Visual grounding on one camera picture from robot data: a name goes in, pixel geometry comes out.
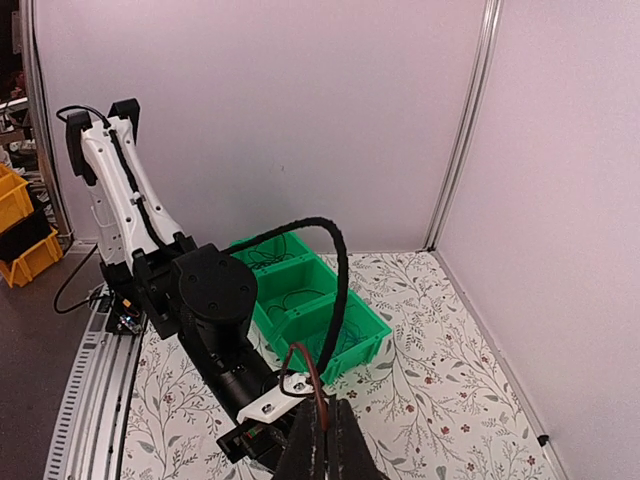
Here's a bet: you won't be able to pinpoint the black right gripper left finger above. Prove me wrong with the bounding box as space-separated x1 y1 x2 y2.
272 399 325 480

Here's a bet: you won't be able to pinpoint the yellow storage bins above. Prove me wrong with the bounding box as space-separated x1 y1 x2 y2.
1 165 63 288

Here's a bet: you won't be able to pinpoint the dark brown cable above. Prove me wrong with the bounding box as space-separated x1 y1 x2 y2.
278 342 331 434

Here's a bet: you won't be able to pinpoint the green bin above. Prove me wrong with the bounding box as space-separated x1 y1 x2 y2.
256 255 337 324
264 292 391 384
232 232 312 271

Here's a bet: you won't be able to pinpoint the green bin left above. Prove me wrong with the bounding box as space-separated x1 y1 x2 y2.
232 232 312 271

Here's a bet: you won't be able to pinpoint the green bin middle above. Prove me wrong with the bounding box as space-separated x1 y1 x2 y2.
256 255 337 324

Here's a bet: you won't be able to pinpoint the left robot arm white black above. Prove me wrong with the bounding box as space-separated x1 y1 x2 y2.
56 98 348 418

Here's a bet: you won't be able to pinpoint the small black wall clip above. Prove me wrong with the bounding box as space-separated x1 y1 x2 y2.
537 435 550 447

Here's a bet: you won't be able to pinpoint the dark blue cable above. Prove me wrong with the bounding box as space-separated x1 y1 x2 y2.
247 234 296 269

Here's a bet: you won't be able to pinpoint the left aluminium corner post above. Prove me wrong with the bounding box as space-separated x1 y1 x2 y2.
423 0 504 252

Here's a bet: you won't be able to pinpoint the front aluminium rail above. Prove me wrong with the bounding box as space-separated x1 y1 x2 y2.
43 285 142 480

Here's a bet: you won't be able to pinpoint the green bin right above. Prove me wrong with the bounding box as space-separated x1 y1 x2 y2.
264 292 391 384

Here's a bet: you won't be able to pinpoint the floral table mat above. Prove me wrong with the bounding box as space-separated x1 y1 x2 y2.
120 252 563 479

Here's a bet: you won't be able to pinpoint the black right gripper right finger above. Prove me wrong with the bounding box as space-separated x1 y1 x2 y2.
325 397 385 480

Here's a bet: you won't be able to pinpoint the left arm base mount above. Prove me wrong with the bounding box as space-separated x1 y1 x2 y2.
100 261 143 335

